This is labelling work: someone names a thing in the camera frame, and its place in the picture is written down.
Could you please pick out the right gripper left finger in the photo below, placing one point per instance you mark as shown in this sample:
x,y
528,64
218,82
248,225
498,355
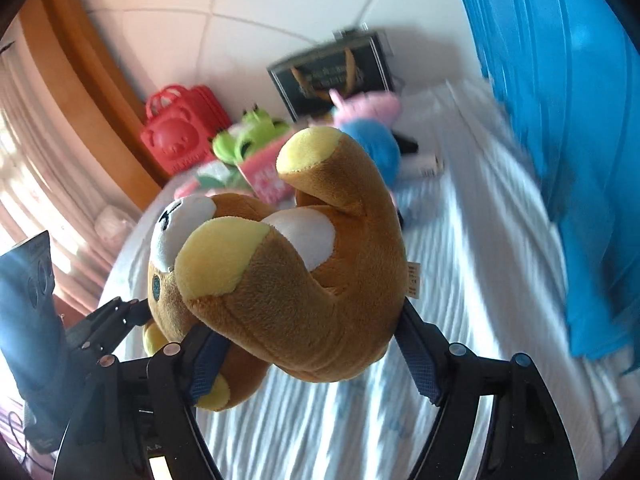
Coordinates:
x,y
134,411

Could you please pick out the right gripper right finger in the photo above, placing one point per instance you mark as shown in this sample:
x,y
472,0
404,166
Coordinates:
x,y
526,437

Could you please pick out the brown teddy bear plush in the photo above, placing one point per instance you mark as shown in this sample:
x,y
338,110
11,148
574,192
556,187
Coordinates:
x,y
315,290

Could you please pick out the pink tissue pack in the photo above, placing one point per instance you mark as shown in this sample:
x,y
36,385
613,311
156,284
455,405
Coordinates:
x,y
260,172

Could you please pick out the pink pig plush blue body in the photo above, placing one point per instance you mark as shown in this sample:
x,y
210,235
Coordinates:
x,y
368,118

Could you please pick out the pink pig plush green dress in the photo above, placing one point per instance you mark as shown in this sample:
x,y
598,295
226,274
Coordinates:
x,y
213,178

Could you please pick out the white striped bed sheet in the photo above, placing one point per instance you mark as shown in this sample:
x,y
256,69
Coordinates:
x,y
492,277

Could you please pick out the red bear plastic case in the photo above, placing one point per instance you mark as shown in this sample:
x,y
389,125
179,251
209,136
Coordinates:
x,y
181,124

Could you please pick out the green frog plush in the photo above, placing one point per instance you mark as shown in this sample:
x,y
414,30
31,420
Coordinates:
x,y
255,130

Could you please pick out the white blue packet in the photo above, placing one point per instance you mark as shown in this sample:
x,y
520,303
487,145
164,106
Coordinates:
x,y
420,166

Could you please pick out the black gift bag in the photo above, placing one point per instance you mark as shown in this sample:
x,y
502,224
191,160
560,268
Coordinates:
x,y
353,62

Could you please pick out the blue plastic storage crate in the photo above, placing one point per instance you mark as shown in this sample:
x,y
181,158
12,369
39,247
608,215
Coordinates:
x,y
567,73

